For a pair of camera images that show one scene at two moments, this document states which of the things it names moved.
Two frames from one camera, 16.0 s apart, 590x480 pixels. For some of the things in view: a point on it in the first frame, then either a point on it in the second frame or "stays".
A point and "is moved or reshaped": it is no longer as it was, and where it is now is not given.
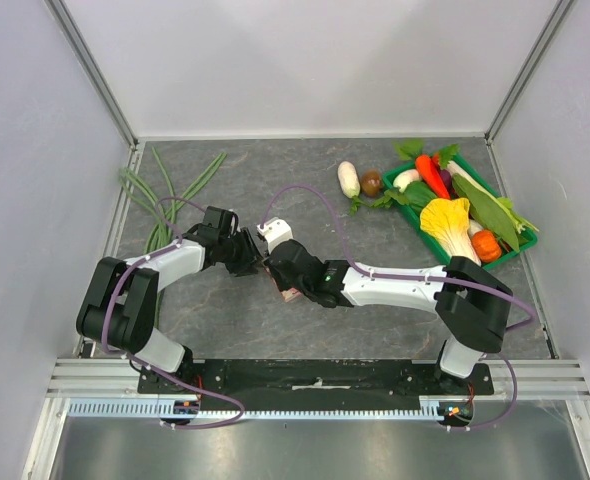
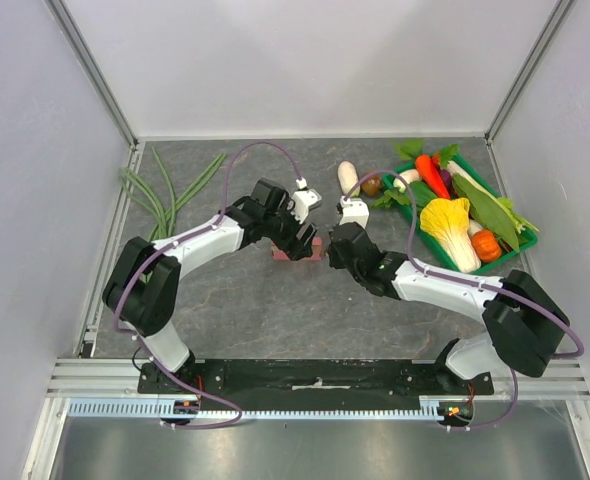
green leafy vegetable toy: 416,195 stays
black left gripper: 250,255 -> 297,248
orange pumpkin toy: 486,246 stays
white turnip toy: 404,178 stays
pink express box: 289,294 is moved or reshaped
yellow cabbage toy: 449,222 stays
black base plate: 313,377 stays
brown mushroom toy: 371,182 stays
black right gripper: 281,270 -> 341,248
